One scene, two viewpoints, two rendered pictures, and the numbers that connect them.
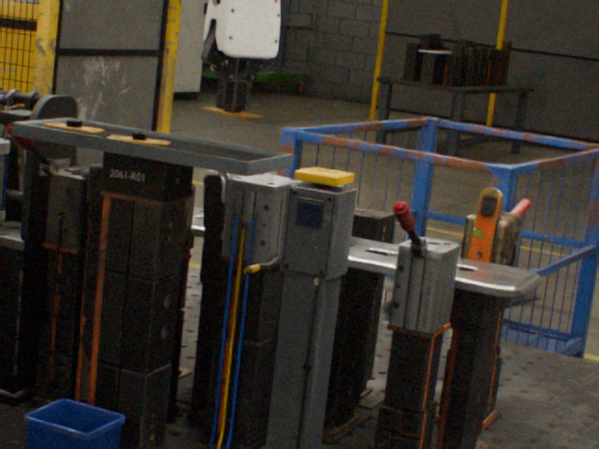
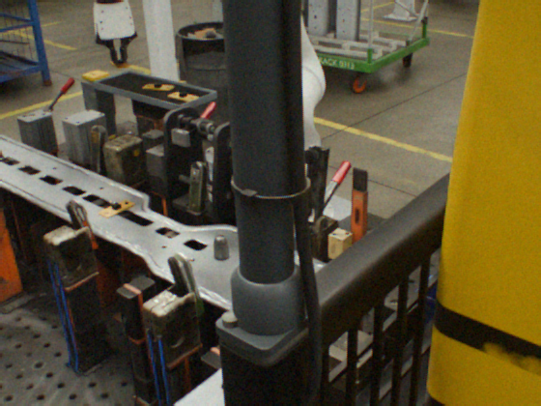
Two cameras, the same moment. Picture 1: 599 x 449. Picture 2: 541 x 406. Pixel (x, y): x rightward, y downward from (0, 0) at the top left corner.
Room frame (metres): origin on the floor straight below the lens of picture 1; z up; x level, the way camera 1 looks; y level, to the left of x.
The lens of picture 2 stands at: (3.27, 1.07, 1.72)
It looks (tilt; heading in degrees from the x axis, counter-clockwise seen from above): 28 degrees down; 199
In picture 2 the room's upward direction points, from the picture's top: 3 degrees counter-clockwise
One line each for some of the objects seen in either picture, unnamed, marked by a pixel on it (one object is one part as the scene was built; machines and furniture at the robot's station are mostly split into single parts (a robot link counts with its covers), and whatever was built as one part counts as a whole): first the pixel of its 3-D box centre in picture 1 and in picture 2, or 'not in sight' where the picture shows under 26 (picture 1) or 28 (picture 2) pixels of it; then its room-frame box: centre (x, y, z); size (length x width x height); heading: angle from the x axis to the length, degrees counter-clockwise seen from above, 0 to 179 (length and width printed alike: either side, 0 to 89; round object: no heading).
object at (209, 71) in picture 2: not in sight; (215, 82); (-0.77, -0.61, 0.36); 0.54 x 0.50 x 0.73; 153
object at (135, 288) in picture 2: not in sight; (145, 345); (2.34, 0.48, 0.84); 0.11 x 0.08 x 0.29; 157
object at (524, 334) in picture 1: (445, 267); not in sight; (4.37, -0.54, 0.47); 1.20 x 0.80 x 0.95; 152
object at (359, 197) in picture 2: not in sight; (356, 280); (2.15, 0.88, 0.95); 0.03 x 0.01 x 0.50; 67
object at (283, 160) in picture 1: (150, 144); (152, 89); (1.68, 0.22, 1.16); 0.37 x 0.14 x 0.02; 67
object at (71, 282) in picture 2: not in sight; (79, 298); (2.26, 0.28, 0.87); 0.12 x 0.09 x 0.35; 157
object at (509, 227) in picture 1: (478, 319); not in sight; (2.02, -0.32, 0.88); 0.15 x 0.11 x 0.36; 157
